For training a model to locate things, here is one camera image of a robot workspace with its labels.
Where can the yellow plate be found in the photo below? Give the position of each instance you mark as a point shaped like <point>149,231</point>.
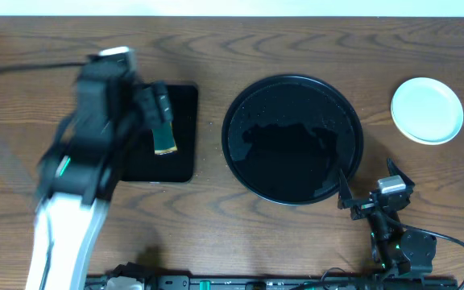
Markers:
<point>428,142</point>

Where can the round black tray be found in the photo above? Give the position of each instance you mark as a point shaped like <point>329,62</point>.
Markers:
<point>288,137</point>

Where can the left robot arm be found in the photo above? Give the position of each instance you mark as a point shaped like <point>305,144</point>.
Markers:
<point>79,172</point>

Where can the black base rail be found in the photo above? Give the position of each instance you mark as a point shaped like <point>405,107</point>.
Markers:
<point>134,276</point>

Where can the green yellow sponge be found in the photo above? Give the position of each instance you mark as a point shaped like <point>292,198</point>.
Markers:
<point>163,139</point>

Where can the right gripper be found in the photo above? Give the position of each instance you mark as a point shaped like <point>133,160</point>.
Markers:
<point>367,205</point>

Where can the light blue plate top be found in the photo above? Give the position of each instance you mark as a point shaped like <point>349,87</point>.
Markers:
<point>427,108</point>

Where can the black rectangular tray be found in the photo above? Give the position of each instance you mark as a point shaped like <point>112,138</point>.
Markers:
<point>143,165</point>

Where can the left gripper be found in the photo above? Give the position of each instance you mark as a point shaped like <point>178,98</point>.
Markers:
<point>154,105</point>

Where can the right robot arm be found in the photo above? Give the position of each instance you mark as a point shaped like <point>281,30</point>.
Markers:
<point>402,253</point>

